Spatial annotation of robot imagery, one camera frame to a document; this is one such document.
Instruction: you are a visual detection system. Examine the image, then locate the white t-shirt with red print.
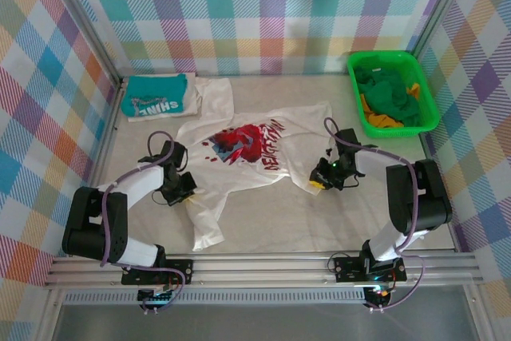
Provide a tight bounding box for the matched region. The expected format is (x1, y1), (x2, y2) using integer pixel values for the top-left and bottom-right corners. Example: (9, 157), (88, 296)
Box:
(175, 77), (335, 252)

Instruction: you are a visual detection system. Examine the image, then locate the crumpled yellow t-shirt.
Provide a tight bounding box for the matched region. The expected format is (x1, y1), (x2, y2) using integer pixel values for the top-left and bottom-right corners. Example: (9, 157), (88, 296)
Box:
(358, 83), (421, 129)

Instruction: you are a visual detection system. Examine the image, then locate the crumpled green t-shirt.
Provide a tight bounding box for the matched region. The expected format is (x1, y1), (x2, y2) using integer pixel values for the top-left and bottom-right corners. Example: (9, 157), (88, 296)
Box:
(355, 61), (425, 129)

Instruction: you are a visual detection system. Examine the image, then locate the green plastic basket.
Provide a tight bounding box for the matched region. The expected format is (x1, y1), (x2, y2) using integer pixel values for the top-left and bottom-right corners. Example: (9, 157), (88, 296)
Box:
(346, 50), (441, 139)

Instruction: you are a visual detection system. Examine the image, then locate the left controller circuit board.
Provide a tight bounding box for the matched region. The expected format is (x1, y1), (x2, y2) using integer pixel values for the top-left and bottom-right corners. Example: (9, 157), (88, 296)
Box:
(137, 283), (179, 316)

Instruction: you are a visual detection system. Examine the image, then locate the controller circuit board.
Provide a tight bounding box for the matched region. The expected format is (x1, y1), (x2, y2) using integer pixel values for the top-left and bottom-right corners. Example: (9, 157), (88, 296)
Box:
(137, 283), (179, 316)
(362, 283), (396, 312)

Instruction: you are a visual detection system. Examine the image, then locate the right controller circuit board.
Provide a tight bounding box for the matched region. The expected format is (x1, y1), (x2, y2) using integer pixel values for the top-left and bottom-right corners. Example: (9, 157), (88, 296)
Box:
(362, 283), (396, 312)

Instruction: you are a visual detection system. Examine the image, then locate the aluminium table side rail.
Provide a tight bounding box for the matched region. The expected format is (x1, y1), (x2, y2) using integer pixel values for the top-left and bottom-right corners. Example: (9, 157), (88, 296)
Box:
(418, 133), (460, 254)
(85, 79), (129, 190)

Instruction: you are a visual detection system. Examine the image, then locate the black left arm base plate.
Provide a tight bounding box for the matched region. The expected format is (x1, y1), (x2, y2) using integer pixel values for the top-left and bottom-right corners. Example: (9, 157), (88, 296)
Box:
(121, 259), (195, 286)

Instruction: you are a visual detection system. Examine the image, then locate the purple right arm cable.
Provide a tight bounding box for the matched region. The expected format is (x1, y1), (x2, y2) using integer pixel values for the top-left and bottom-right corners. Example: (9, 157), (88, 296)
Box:
(323, 117), (426, 312)

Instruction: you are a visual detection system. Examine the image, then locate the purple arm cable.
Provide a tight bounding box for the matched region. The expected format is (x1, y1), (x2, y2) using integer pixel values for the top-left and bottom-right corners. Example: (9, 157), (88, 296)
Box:
(323, 117), (426, 312)
(97, 130), (188, 314)

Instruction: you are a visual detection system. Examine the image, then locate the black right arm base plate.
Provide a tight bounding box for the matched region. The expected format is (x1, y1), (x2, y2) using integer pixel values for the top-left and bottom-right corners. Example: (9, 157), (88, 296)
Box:
(333, 256), (408, 283)

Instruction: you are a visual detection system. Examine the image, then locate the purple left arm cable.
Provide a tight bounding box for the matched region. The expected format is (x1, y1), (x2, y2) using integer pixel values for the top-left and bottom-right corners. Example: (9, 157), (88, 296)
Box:
(97, 130), (188, 314)

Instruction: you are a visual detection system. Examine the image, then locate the aluminium mounting rail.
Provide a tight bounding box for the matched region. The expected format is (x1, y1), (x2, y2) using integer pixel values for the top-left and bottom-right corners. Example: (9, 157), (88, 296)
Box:
(42, 251), (485, 290)

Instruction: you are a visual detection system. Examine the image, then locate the slotted grey cable duct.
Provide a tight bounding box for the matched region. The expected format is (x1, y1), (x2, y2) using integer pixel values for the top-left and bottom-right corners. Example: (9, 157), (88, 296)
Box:
(62, 291), (366, 305)

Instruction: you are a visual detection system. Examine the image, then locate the aluminium frame post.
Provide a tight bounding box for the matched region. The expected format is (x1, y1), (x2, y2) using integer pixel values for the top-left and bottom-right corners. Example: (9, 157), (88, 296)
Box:
(39, 0), (125, 85)
(406, 0), (479, 61)

